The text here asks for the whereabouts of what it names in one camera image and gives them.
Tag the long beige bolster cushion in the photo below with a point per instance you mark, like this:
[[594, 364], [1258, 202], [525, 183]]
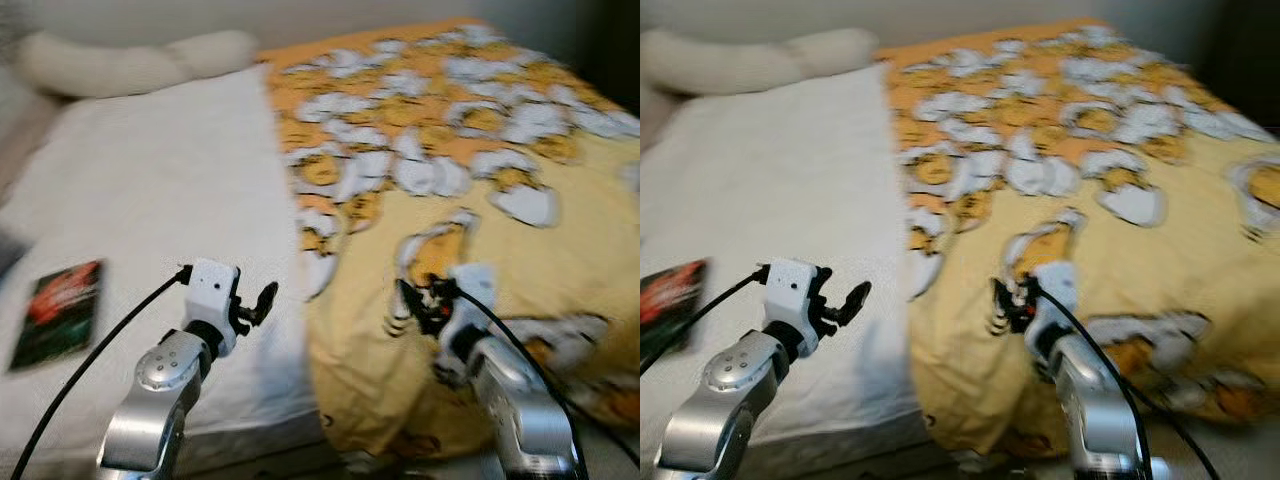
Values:
[[120, 65], [750, 62]]

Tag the white quilted mattress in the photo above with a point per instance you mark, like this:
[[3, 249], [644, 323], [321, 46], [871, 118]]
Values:
[[780, 180], [150, 180]]

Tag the orange cartoon-print quilt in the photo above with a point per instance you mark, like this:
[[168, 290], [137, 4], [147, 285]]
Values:
[[1100, 260], [480, 250]]

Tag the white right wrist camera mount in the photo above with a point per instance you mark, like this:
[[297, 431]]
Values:
[[1055, 300], [470, 300]]

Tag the Chinese paperback book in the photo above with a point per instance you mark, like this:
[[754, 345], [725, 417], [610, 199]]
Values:
[[670, 305], [60, 315]]

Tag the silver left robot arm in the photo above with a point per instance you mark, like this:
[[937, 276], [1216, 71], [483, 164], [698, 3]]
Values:
[[160, 390], [720, 390]]

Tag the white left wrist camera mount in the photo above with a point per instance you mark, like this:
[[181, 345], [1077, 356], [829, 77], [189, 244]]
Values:
[[790, 290], [212, 290]]

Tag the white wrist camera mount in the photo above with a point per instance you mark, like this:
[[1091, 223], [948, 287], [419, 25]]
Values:
[[1055, 300], [212, 290], [790, 290], [470, 300]]

